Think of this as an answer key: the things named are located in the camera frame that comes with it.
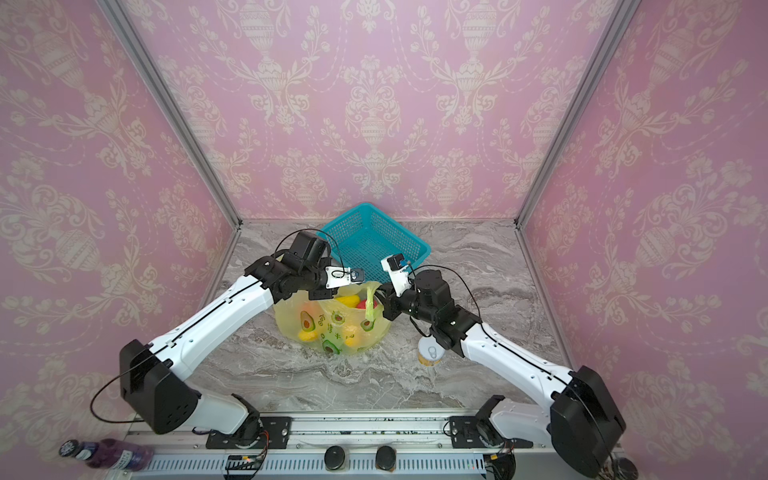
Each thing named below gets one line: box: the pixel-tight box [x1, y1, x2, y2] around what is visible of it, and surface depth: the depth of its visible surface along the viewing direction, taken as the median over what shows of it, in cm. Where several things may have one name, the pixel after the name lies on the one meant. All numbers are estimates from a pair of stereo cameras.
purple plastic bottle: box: [59, 439, 154, 471], surface depth 64 cm
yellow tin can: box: [417, 335, 446, 367], surface depth 83 cm
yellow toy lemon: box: [298, 330, 318, 342], surface depth 87 cm
